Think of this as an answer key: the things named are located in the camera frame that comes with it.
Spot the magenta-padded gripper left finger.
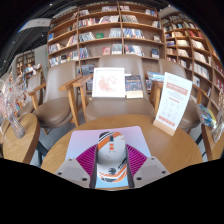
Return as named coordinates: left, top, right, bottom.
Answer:
left=54, top=143, right=98, bottom=189

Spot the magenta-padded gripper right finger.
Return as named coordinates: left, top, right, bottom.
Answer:
left=124, top=143, right=172, bottom=189

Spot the white orange computer mouse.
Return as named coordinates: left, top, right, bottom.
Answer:
left=96, top=130, right=128, bottom=184

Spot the pink blue gradient mouse pad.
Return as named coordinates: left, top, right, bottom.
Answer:
left=64, top=125, right=153, bottom=190

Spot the brown armchair with wooden arms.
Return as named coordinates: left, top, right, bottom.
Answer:
left=151, top=59, right=204, bottom=134
left=59, top=54, right=164, bottom=128
left=16, top=71, right=44, bottom=118
left=28, top=59, right=81, bottom=134

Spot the round wooden side table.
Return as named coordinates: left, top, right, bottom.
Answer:
left=0, top=112, right=42, bottom=165
left=200, top=123, right=224, bottom=162

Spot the white sign on wooden base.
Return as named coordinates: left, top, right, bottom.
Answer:
left=152, top=71, right=193, bottom=137

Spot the white framed floral picture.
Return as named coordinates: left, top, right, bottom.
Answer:
left=91, top=67, right=127, bottom=99

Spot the stack of blue books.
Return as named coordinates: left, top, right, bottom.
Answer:
left=198, top=103, right=218, bottom=129

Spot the light blue book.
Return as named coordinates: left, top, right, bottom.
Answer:
left=146, top=70, right=165, bottom=83

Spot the small distant wooden bookshelf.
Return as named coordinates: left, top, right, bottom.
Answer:
left=14, top=50, right=37, bottom=78

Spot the curved wooden bookshelf with books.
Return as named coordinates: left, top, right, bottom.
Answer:
left=159, top=11, right=224, bottom=101

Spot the wide wooden bookshelf with books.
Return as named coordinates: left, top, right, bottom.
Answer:
left=46, top=2, right=166, bottom=68

